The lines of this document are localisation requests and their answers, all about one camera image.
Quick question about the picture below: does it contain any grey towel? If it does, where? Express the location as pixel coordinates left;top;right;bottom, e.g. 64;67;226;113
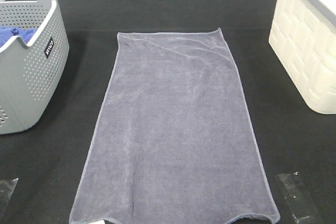
69;29;280;223

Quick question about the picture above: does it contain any clear tape strip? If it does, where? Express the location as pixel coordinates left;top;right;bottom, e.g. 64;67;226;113
276;172;324;224
0;178;19;216

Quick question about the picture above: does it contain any black table cloth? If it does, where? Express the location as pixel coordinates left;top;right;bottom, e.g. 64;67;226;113
1;0;335;223

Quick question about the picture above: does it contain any grey perforated laundry basket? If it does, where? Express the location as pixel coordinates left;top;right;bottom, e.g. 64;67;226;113
1;0;69;135

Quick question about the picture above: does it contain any blue towel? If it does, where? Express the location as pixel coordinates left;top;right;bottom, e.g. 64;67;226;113
0;26;37;47

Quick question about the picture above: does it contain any clear tape strip left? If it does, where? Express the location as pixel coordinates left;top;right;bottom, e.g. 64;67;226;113
0;178;19;216

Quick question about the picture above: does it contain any cream plastic storage bin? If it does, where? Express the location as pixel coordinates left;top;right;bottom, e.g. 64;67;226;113
269;0;335;114

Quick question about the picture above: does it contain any clear tape strip right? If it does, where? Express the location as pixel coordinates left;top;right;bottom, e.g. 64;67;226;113
276;172;324;224

